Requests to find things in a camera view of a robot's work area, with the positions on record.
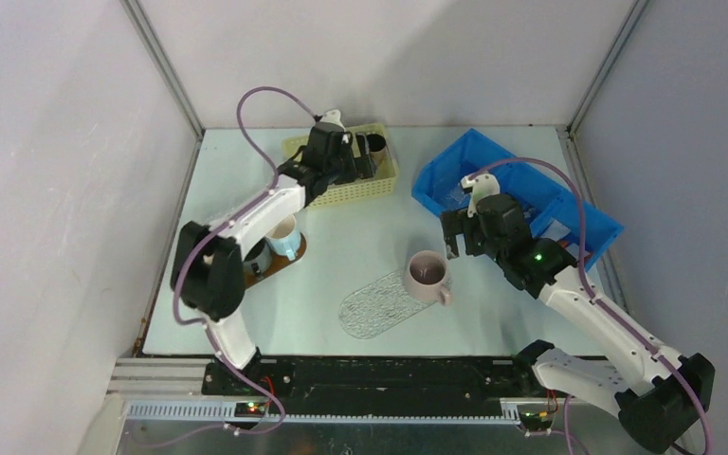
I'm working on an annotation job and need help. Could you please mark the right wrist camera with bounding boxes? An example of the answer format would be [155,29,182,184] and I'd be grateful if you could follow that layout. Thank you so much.
[460,173,501,218]

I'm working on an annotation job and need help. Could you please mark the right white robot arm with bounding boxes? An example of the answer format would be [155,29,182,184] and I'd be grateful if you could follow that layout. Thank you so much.
[440,194,716,454]

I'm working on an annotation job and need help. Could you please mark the blue plastic divided bin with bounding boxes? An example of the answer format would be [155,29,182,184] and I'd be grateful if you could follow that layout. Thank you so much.
[411,129,624,270]

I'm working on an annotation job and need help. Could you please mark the pink mug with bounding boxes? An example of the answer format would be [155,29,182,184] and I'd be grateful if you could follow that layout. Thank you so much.
[403,250,452,306]

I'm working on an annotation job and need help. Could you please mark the brown wooden oval tray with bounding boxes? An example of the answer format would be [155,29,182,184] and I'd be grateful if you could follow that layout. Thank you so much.
[243,234,307,288]

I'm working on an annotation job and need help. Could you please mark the clear textured oval tray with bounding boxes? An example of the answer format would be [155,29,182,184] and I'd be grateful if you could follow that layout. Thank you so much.
[338,269,436,339]

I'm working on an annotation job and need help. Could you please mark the brown mug black inside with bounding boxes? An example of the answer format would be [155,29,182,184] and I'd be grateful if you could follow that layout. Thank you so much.
[365,133,387,167]

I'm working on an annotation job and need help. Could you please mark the yellow perforated plastic basket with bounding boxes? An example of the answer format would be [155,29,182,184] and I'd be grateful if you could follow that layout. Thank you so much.
[309,123,399,208]

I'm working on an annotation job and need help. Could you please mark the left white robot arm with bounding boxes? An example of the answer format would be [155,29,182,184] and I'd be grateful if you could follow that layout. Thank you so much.
[171,121,357,395]

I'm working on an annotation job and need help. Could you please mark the light blue mug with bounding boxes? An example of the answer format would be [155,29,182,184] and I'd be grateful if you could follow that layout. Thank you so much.
[265,215,302,261]

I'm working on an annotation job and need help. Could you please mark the dark grey mug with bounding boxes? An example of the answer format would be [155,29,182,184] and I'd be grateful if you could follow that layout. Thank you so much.
[243,240,272,279]

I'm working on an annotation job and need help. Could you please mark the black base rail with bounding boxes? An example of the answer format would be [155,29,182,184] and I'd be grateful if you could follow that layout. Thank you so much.
[201,355,566,418]

